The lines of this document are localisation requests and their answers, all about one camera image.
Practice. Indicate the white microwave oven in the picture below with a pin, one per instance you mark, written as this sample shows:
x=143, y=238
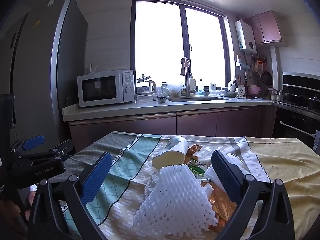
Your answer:
x=100, y=87

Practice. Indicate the blue dotted paper cup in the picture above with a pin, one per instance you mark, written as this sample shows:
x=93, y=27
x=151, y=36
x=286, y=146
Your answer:
x=172, y=155

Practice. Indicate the small clear bottle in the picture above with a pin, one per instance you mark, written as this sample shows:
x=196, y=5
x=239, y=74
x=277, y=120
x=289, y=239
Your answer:
x=201, y=87

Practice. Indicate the white soap bottle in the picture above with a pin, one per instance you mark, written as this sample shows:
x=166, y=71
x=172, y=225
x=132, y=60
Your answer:
x=192, y=85

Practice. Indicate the white perforated trivet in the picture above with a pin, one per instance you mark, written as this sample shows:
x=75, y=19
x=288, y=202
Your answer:
x=241, y=91

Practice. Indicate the white plastic bag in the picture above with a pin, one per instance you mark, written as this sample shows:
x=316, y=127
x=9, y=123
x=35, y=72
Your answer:
x=162, y=91

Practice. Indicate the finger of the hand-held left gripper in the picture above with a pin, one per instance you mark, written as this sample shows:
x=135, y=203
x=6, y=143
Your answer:
x=60, y=152
x=32, y=142

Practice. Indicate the pink pot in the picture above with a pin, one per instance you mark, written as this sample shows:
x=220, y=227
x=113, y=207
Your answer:
x=255, y=90

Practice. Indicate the kitchen counter cabinet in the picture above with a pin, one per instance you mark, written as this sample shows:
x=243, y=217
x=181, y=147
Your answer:
x=150, y=125

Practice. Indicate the plain yellow cloth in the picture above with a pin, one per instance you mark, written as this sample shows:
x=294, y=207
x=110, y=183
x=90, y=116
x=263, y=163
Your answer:
x=287, y=160

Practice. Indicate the person's left hand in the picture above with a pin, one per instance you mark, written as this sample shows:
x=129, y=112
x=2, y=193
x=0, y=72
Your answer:
x=31, y=196

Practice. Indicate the grey refrigerator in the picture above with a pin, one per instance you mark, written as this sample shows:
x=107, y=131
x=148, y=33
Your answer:
x=37, y=67

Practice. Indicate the clear plastic tub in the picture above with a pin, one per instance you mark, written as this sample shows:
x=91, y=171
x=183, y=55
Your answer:
x=175, y=91

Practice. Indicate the black wok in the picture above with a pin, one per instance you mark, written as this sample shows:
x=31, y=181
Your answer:
x=293, y=98

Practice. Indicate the white plastic wrapper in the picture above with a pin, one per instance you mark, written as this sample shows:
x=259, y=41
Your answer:
x=237, y=163

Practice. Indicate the white wall hook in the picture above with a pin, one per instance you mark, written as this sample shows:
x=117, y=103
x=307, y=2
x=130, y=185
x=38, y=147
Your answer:
x=92, y=68

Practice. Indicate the white foam fruit net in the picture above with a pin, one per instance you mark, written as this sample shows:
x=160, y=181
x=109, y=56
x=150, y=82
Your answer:
x=175, y=197

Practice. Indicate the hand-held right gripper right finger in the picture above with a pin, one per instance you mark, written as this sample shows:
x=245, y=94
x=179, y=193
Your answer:
x=225, y=177

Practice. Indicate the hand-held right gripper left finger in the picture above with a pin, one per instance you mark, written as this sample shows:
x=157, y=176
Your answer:
x=97, y=177

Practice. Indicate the clear glass food container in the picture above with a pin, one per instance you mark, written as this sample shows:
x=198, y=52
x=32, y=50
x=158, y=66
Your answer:
x=143, y=98

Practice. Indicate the pink cloth on faucet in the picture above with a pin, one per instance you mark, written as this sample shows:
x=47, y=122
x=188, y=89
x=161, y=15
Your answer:
x=185, y=63

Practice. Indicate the gold foil wrapper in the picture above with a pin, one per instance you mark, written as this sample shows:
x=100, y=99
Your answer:
x=193, y=151
x=220, y=205

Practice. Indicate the black built-in oven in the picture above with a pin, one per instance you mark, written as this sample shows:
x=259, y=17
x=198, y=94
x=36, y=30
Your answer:
x=295, y=125

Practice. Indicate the blue and white bowl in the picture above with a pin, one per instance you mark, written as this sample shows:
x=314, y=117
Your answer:
x=162, y=99

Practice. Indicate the black range hood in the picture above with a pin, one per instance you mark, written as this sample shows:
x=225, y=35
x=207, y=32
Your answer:
x=300, y=81

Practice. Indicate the pink wall cabinet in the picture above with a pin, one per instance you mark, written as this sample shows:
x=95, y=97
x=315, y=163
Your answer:
x=267, y=27

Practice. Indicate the patterned green tablecloth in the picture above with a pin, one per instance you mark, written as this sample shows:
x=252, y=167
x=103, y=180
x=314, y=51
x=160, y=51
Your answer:
x=130, y=160

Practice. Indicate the metal basin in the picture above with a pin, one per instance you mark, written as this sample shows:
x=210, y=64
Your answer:
x=230, y=93

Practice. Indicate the green snack wrapper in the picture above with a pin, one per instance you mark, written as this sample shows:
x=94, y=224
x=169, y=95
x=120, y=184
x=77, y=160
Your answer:
x=197, y=170

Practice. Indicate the kitchen sink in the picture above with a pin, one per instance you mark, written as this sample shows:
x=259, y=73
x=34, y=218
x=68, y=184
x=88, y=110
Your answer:
x=200, y=99

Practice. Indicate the black frying pan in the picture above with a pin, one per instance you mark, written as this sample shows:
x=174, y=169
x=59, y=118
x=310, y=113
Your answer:
x=267, y=78

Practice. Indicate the metal sink faucet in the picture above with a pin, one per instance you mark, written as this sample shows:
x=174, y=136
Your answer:
x=187, y=86

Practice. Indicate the white mug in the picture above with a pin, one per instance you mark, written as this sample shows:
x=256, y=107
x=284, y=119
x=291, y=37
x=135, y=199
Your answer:
x=213, y=87

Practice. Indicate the glass kettle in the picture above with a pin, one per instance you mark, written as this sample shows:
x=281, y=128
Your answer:
x=146, y=86

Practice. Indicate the white water heater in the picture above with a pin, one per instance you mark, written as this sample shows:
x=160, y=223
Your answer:
x=246, y=37

